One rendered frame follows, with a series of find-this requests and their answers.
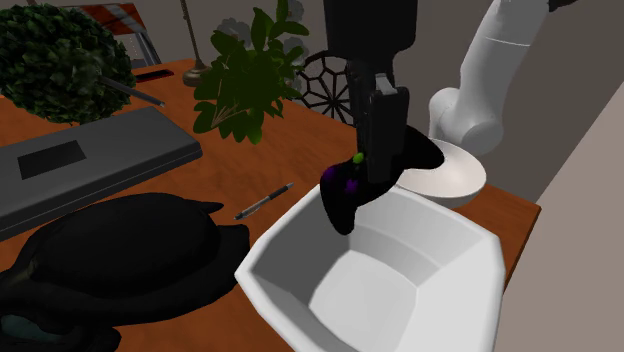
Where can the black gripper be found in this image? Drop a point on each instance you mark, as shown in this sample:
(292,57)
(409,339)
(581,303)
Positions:
(370,27)

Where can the black game controller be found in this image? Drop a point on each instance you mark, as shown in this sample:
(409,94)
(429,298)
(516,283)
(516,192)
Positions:
(341,200)

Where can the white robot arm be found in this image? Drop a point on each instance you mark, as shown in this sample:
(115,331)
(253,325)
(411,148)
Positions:
(480,88)

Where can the round white bowl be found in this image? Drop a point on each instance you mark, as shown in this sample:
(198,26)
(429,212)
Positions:
(451,180)

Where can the brown wooden desk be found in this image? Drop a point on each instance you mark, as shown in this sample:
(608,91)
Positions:
(273,156)

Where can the leafy plant with white flowers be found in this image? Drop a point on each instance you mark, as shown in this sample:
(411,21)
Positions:
(248,83)

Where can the black pen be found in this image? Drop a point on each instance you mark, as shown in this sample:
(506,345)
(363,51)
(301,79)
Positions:
(263,201)

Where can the large angular white bowl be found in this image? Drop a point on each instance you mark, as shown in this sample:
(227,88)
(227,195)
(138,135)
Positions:
(390,287)

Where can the brass lamp stand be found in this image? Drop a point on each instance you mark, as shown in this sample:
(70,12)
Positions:
(196,73)

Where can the black phone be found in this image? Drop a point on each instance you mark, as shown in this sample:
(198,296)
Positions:
(155,75)

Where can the grey stylus pen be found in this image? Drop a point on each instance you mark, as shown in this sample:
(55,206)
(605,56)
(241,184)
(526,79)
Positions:
(136,93)

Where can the closed grey laptop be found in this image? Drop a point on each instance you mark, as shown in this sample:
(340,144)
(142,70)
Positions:
(117,156)

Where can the orange white striped barrier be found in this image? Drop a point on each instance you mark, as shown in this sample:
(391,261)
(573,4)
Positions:
(124,19)

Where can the black hat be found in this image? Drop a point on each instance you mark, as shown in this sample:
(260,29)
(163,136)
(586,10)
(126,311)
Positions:
(126,248)

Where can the round dark green bush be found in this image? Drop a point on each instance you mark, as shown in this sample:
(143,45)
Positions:
(53,63)

